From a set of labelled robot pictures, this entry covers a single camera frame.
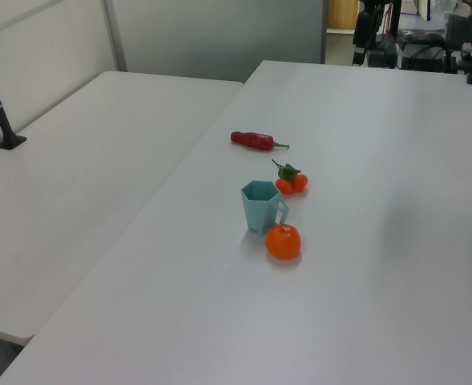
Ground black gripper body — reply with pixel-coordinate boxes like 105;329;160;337
353;10;377;48

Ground light blue hexagonal mug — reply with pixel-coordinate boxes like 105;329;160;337
240;180;289;238

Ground black equipment box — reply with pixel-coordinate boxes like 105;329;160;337
366;34;399;68

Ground wooden door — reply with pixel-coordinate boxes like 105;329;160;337
327;0;359;30

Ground black vertical stand pole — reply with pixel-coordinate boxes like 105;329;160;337
386;0;403;43

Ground grey office chair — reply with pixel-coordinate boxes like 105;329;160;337
445;14;472;74

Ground red chili pepper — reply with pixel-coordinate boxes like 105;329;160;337
230;131;290;152

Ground grey partition panel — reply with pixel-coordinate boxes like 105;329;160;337
109;0;328;83

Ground small orange fruits with leaves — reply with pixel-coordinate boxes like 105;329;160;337
271;159;309;197

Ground orange tangerine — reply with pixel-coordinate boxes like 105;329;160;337
264;224;302;261

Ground white partition panel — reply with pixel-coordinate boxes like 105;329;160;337
0;0;120;160

